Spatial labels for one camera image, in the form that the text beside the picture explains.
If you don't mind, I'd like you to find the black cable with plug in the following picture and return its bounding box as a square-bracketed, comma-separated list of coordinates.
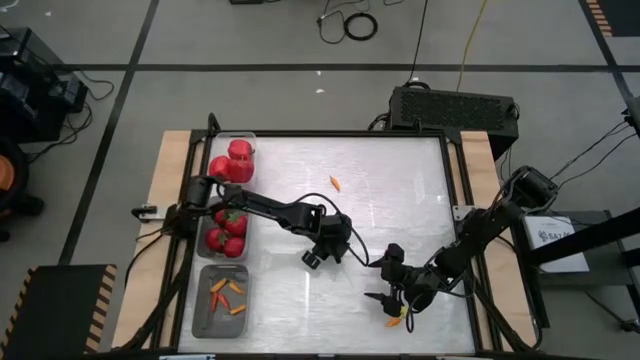
[316, 0, 374, 45]

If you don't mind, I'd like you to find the black floor cable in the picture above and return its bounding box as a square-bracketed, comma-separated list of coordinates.
[557, 130, 639, 191]
[584, 289, 640, 335]
[549, 119, 629, 181]
[74, 69, 115, 101]
[27, 102, 95, 165]

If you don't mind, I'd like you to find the red bell pepper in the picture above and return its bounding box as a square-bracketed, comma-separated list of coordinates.
[208, 154, 232, 182]
[227, 138, 255, 160]
[228, 157, 255, 184]

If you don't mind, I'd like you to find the black metal table frame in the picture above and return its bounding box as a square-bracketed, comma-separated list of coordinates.
[169, 112, 549, 357]

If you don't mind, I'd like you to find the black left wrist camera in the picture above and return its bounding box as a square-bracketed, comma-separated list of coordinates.
[301, 249, 324, 270]

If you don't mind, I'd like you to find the black hazard striped floor mat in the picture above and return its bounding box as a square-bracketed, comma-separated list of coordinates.
[0, 263, 119, 360]
[579, 0, 640, 39]

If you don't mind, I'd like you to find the coiled black cable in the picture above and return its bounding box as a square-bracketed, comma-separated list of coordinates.
[343, 12, 379, 42]

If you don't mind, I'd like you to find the black orange round object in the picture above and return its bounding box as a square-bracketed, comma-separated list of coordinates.
[0, 134, 46, 244]

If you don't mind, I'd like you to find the wooden table side board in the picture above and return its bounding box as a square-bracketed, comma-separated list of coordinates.
[458, 130, 539, 346]
[110, 130, 194, 350]

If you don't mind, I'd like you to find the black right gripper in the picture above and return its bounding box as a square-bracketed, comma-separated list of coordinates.
[363, 243, 444, 317]

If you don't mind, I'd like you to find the black hanging cable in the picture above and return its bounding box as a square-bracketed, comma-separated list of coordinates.
[407, 0, 430, 85]

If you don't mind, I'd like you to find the grey side table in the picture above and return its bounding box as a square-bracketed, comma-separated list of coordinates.
[514, 209, 640, 289]

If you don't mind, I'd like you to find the black stand beam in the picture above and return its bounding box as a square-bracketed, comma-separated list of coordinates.
[529, 207, 640, 267]

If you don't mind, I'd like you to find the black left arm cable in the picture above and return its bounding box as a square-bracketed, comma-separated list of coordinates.
[292, 192, 372, 267]

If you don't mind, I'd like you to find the grey stand base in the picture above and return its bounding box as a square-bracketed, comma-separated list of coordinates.
[621, 94, 640, 139]

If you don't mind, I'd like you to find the grey translucent plastic container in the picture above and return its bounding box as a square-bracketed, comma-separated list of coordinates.
[197, 194, 250, 262]
[190, 264, 250, 339]

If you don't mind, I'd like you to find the white printed box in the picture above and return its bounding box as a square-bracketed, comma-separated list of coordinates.
[522, 214, 591, 274]

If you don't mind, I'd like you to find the black equipment cart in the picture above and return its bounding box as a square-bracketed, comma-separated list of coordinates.
[0, 27, 90, 144]

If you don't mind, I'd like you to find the yellow hanging cable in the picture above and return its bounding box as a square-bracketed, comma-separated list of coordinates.
[455, 0, 489, 93]

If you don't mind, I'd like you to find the black computer case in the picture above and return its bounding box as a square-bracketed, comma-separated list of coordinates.
[388, 85, 520, 161]

